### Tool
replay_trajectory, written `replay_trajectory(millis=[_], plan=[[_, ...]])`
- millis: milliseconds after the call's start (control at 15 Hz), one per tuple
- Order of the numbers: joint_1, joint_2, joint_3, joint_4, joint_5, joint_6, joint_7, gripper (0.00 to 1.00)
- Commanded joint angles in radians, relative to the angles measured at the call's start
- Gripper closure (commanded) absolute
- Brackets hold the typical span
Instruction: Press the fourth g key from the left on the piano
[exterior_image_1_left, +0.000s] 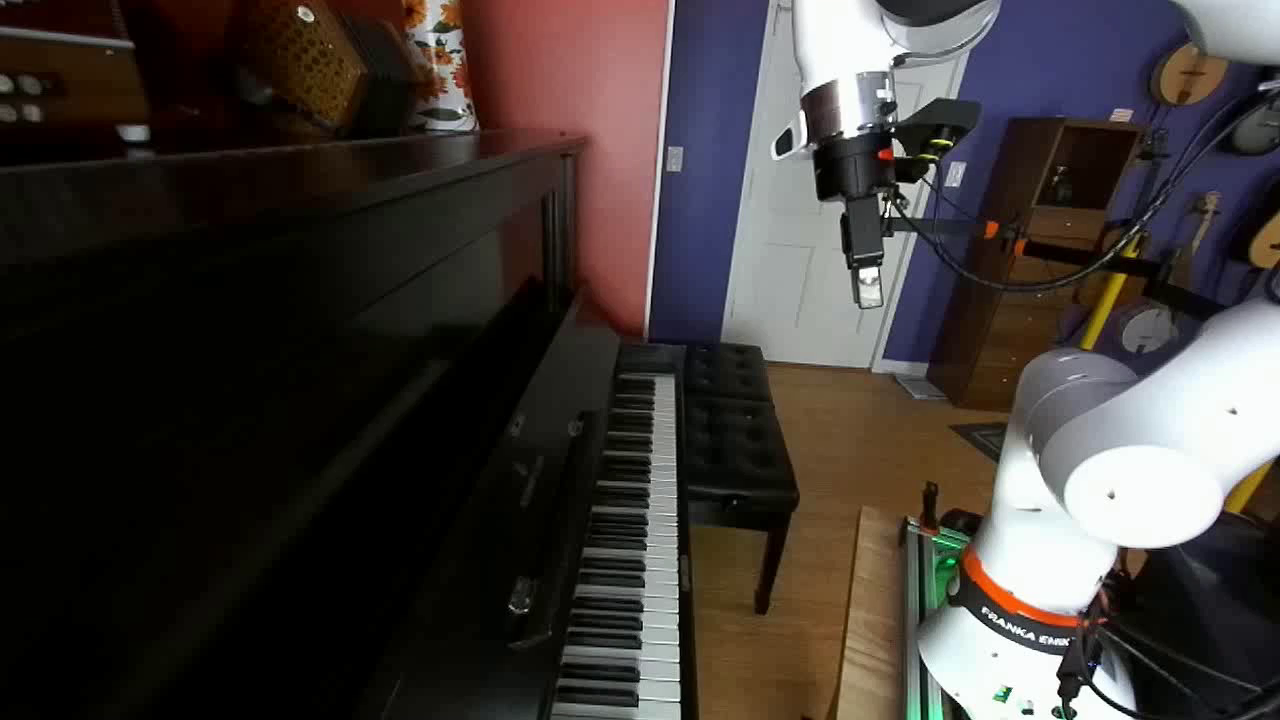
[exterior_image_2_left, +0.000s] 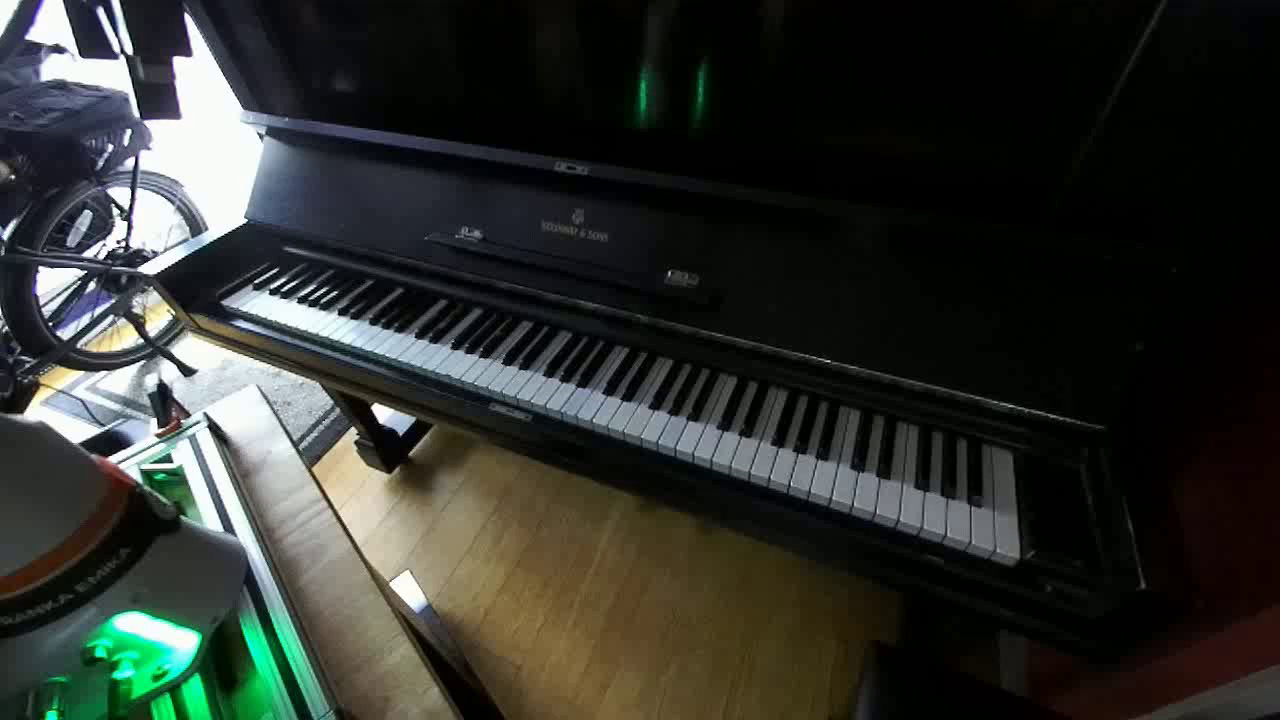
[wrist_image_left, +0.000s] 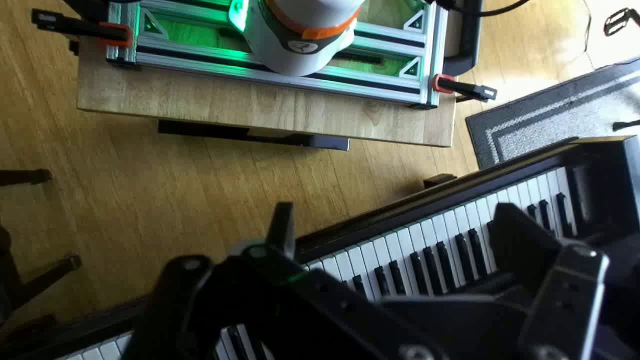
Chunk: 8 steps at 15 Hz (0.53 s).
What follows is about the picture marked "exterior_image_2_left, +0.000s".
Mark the wooden piano bench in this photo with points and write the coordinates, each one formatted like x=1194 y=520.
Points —
x=379 y=641

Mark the black upright piano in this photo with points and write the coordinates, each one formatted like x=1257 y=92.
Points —
x=963 y=294

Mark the green lit metal frame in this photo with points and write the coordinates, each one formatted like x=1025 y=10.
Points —
x=259 y=662

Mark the white robot base with orange stripe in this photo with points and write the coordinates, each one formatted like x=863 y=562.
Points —
x=107 y=588

